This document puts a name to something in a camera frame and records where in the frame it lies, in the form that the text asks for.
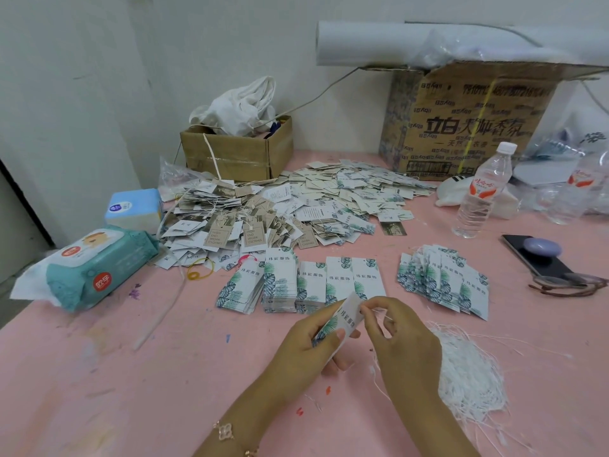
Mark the person's right hand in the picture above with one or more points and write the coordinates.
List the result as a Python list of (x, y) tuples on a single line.
[(411, 352)]

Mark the person's left hand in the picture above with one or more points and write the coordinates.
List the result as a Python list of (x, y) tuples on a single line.
[(297, 356)]

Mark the person's left thumb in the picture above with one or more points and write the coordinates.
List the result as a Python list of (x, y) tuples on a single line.
[(337, 335)]

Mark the person's right thumb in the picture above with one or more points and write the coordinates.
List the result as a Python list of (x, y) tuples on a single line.
[(372, 326)]

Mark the white leaf print hang tag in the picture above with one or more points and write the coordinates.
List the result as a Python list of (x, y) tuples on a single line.
[(343, 317)]

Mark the person's right forearm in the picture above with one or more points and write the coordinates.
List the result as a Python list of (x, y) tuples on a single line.
[(430, 430)]

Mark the person's left forearm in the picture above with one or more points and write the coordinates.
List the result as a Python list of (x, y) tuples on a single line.
[(252, 423)]

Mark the stacks of leaf print tags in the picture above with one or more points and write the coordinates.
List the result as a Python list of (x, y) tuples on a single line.
[(314, 285)]

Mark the fanned row of strung tags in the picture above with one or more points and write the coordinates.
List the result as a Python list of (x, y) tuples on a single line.
[(447, 280)]

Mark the heap of mixed paper tags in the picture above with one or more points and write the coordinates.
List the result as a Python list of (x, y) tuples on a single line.
[(309, 204)]

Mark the white fabric item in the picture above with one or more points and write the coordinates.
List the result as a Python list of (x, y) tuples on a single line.
[(449, 192)]

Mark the yellow rubber band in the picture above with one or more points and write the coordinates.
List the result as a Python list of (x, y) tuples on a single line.
[(190, 275)]

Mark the clear water bottle red label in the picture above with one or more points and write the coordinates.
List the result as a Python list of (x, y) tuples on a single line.
[(575, 190), (480, 195)]

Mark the black smartphone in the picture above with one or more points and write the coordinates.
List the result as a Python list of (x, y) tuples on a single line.
[(547, 268)]

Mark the purple oval case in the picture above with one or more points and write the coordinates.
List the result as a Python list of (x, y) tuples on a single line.
[(542, 247)]

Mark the brown eyeglasses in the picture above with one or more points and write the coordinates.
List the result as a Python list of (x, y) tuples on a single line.
[(571, 286)]

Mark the small brown cardboard box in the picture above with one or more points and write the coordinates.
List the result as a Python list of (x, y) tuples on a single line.
[(233, 156)]

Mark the blue plastic item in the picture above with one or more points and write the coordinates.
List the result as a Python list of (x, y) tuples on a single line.
[(273, 128)]

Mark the large printed cardboard box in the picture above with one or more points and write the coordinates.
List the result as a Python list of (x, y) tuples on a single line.
[(476, 123)]

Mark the blue tissue pack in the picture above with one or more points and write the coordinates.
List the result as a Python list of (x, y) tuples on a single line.
[(135, 209)]

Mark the white crumpled cloth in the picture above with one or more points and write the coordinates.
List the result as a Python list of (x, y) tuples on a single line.
[(238, 107)]

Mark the teal wet wipes pack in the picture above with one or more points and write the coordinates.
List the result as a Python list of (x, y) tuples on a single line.
[(90, 271)]

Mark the white paper roll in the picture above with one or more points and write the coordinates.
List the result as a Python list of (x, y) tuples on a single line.
[(366, 42)]

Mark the clear plastic bag bundle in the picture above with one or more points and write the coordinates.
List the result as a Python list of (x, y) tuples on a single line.
[(476, 42)]

